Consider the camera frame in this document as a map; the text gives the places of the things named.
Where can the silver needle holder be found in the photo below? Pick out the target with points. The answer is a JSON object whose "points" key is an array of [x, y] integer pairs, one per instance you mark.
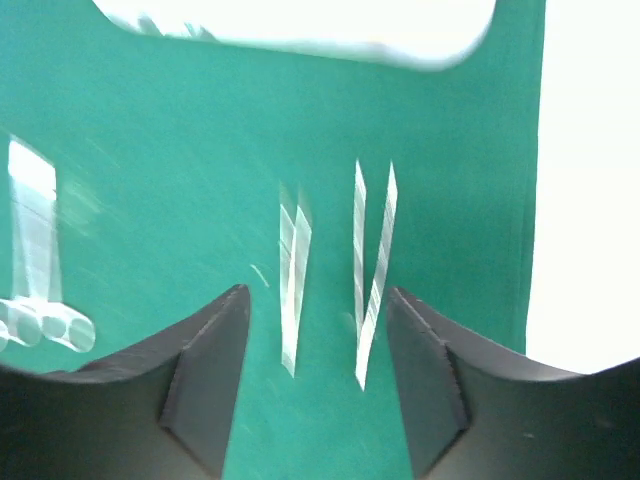
{"points": [[35, 308]]}

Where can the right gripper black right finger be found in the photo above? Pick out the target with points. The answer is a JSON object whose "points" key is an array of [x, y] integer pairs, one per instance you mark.
{"points": [[473, 409]]}

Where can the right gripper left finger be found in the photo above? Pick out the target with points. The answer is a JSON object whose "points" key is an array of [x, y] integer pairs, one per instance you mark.
{"points": [[159, 409]]}

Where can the green surgical cloth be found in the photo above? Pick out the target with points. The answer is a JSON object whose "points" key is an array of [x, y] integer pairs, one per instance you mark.
{"points": [[170, 155]]}

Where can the metal tray yellow liner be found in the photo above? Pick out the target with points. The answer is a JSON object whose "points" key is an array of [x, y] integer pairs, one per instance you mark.
{"points": [[422, 35]]}

